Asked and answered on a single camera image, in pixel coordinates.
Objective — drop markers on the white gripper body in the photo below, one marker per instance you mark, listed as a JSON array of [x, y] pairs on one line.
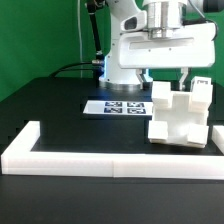
[[188, 46]]

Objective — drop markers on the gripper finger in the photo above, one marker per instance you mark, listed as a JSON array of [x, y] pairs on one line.
[[141, 77], [182, 78]]

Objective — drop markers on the white tagged cube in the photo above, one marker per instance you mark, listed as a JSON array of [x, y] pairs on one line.
[[200, 80]]

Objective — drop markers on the white chair seat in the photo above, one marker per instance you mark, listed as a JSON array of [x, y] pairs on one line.
[[178, 121]]

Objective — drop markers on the white chair back frame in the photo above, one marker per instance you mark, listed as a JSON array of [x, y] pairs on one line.
[[197, 100]]

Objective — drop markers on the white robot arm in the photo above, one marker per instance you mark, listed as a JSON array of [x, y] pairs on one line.
[[159, 34]]

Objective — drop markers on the white marker sheet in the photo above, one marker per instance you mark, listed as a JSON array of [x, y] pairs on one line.
[[130, 108]]

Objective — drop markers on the white part at right edge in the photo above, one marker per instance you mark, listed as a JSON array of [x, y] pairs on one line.
[[218, 137]]

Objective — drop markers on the white U-shaped boundary frame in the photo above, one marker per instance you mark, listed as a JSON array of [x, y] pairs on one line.
[[19, 158]]

